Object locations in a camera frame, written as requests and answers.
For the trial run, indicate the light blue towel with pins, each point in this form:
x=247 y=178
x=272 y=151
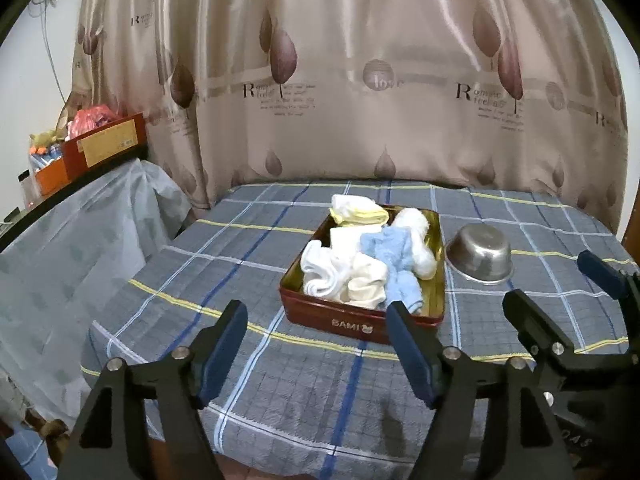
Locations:
x=390 y=255

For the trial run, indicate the beige leaf print curtain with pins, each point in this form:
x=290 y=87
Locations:
x=350 y=110

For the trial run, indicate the orange box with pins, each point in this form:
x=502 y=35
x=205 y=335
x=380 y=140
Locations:
x=50 y=177

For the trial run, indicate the translucent plastic sheet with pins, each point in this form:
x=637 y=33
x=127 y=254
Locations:
x=75 y=270

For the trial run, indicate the yellowish plush toy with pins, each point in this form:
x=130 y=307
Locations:
x=45 y=137

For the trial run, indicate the stainless steel bowl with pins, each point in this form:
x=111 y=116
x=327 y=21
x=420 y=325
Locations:
x=480 y=255

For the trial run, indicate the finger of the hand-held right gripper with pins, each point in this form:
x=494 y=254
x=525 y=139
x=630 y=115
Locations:
x=535 y=320
x=600 y=267

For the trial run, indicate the white and yellow sock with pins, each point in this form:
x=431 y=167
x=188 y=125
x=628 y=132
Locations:
x=360 y=215

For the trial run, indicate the cream sock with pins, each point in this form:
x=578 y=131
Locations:
x=370 y=275

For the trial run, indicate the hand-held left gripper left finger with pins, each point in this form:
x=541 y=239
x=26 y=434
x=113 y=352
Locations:
x=225 y=350

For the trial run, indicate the red and gold tin box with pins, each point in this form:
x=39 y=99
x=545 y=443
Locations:
x=350 y=322

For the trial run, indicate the red cardboard box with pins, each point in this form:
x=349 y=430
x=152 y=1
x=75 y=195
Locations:
x=110 y=145

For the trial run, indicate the white fluffy fleece piece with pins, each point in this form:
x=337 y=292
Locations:
x=412 y=222

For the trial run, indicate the white sponge block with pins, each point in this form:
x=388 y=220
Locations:
x=345 y=240

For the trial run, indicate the pink plastic bag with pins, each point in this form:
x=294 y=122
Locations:
x=90 y=117

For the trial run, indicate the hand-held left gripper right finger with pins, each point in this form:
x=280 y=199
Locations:
x=410 y=355

